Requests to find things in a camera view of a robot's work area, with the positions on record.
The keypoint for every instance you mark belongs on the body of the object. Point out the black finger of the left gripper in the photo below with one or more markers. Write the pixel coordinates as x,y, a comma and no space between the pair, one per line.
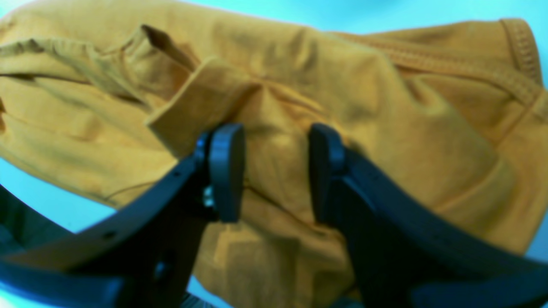
143,256
403,255

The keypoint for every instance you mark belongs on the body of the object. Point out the orange t-shirt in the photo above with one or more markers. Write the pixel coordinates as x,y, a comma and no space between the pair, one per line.
100,97

